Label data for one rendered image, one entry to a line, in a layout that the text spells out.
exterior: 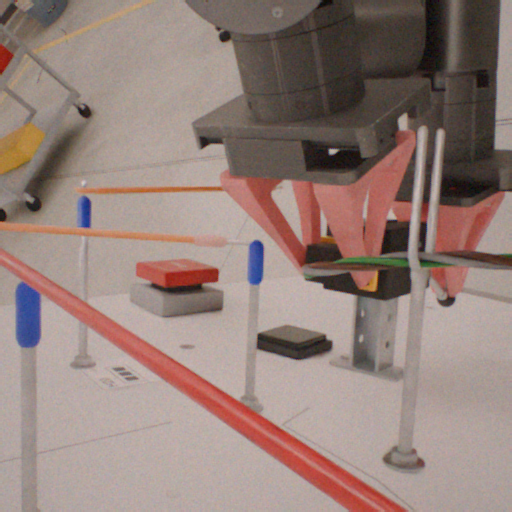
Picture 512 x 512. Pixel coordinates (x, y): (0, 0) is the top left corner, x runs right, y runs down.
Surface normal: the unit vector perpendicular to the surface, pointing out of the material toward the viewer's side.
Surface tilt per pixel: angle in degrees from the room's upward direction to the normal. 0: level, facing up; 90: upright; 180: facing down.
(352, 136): 62
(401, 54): 98
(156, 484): 53
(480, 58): 80
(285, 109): 67
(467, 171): 49
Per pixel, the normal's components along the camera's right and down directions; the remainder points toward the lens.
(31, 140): 0.75, -0.18
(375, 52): 0.37, 0.59
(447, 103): -0.34, 0.30
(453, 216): -0.56, 0.60
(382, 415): 0.04, -0.99
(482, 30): 0.33, 0.26
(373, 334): -0.63, 0.09
